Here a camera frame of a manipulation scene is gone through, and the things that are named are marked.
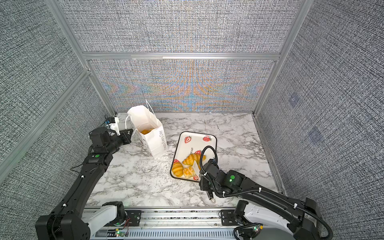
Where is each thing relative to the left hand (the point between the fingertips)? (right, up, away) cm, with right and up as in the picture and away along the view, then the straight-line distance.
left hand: (133, 129), depth 79 cm
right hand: (+36, -28, -4) cm, 45 cm away
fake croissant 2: (+30, -18, +11) cm, 37 cm away
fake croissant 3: (+23, -23, +7) cm, 33 cm away
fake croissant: (0, -2, +21) cm, 21 cm away
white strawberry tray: (+29, -9, +24) cm, 38 cm away
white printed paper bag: (+1, +7, +14) cm, 16 cm away
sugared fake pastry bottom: (+29, -24, +6) cm, 38 cm away
